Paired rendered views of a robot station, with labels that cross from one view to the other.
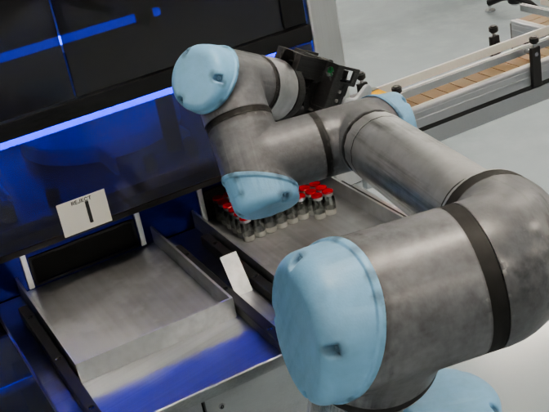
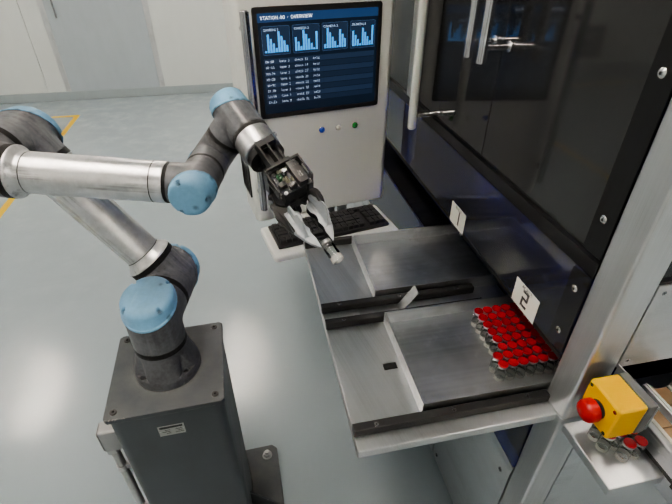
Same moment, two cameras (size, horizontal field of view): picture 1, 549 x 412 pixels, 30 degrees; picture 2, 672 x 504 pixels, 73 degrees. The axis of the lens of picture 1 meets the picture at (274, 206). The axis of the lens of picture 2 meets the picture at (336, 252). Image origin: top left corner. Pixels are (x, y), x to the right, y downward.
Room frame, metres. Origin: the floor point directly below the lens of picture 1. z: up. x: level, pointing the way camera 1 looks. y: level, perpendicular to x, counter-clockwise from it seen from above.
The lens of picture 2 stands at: (1.46, -0.78, 1.65)
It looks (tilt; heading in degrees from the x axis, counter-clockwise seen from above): 35 degrees down; 102
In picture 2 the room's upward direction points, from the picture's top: straight up
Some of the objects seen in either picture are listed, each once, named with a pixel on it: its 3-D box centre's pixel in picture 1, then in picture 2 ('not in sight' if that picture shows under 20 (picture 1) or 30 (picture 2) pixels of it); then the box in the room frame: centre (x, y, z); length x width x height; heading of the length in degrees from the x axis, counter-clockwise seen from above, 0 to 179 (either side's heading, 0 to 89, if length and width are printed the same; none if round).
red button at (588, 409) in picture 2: not in sight; (591, 409); (1.78, -0.23, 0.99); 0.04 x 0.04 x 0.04; 24
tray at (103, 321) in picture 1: (120, 296); (420, 258); (1.48, 0.28, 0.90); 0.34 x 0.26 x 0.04; 24
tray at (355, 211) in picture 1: (297, 224); (474, 347); (1.62, -0.03, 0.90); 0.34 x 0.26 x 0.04; 24
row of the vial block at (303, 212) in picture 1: (285, 212); (493, 341); (1.65, -0.02, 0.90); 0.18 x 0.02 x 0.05; 114
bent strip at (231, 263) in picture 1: (249, 285); (388, 301); (1.41, 0.06, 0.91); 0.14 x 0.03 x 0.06; 23
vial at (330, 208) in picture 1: (328, 202); (501, 371); (1.67, -0.10, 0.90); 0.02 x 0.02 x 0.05
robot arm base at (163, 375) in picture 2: not in sight; (164, 351); (0.91, -0.15, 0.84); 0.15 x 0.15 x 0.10
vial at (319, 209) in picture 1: (318, 206); (495, 362); (1.66, -0.08, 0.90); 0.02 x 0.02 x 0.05
